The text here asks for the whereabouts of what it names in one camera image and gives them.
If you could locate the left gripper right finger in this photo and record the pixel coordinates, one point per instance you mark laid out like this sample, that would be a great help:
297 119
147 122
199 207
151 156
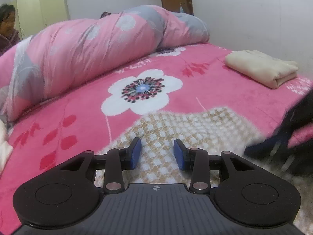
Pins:
197 161

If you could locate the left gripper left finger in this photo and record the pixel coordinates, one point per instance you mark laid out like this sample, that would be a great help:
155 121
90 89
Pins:
118 160

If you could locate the pink flowered bed sheet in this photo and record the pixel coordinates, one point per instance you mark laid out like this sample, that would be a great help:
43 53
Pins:
186 80

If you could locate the folded cream cloth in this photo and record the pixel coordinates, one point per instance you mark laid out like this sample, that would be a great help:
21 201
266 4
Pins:
267 70

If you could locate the white fleece blanket pile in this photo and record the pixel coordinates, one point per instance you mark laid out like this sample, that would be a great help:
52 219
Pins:
5 148

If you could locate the pink floral duvet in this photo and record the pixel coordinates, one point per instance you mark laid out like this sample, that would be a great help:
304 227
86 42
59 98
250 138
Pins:
68 54

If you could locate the woman in purple coat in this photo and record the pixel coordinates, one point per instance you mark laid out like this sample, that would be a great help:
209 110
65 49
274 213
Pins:
9 36

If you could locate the yellow green wardrobe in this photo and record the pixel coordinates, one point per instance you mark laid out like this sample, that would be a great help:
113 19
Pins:
32 16

